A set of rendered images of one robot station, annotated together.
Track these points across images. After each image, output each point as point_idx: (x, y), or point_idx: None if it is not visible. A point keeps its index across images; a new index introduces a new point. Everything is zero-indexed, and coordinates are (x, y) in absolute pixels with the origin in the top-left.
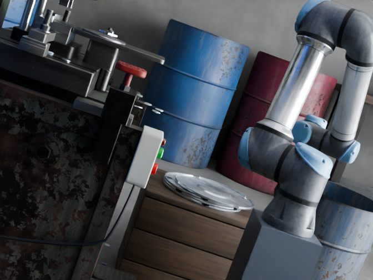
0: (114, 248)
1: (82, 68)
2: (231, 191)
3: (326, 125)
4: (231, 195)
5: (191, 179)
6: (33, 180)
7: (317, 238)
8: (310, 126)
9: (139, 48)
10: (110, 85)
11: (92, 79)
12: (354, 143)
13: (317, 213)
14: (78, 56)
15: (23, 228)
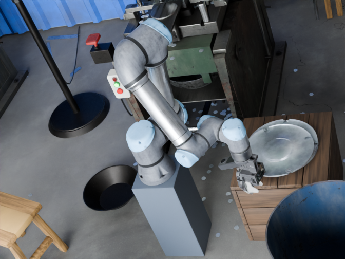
0: (343, 165)
1: (128, 29)
2: (300, 161)
3: (226, 134)
4: (282, 161)
5: (295, 134)
6: None
7: (147, 188)
8: (200, 123)
9: (170, 22)
10: (203, 38)
11: (126, 36)
12: (177, 150)
13: (280, 221)
14: (181, 17)
15: None
